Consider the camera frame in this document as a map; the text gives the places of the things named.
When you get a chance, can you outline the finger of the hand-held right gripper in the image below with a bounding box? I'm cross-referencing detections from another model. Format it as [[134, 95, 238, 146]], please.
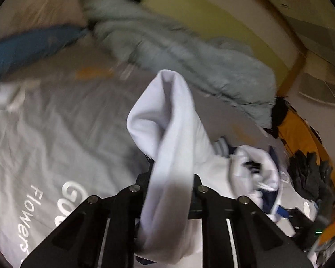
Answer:
[[276, 204, 299, 221]]

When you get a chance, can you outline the wooden bunk bed frame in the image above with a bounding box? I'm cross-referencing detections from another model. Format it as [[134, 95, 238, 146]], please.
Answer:
[[251, 0, 310, 98]]

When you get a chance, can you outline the black bag with white stripes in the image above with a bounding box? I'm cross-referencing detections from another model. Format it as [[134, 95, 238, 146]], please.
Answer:
[[271, 96, 289, 138]]

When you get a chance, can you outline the checked pastel hanging curtain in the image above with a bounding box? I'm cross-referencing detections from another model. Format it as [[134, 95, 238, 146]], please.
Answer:
[[297, 59, 335, 108]]

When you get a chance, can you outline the pale blue-grey duvet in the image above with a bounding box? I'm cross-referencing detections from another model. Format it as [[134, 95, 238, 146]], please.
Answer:
[[84, 0, 277, 127]]

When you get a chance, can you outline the white and navy varsity jacket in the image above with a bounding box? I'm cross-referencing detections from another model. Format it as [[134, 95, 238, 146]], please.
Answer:
[[126, 69, 296, 266]]

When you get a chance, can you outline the blue pillow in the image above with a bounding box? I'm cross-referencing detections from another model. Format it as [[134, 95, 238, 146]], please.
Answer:
[[0, 25, 88, 84]]

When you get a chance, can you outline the yellow cloth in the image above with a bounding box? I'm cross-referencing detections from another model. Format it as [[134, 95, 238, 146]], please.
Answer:
[[278, 109, 328, 165]]

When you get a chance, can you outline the checked pastel canopy sheet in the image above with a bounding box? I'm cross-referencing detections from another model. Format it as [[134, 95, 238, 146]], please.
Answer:
[[248, 0, 335, 62]]

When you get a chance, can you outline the black puffer jacket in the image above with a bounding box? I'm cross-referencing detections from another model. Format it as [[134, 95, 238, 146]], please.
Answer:
[[289, 149, 334, 201]]

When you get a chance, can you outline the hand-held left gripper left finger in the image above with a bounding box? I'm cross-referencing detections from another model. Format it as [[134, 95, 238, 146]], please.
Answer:
[[21, 170, 153, 268]]

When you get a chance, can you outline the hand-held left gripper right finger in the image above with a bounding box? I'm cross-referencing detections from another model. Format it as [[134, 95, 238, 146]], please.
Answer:
[[188, 174, 320, 268]]

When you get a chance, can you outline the beige patterned pillow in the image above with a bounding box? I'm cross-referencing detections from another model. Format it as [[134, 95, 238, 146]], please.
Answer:
[[0, 0, 87, 38]]

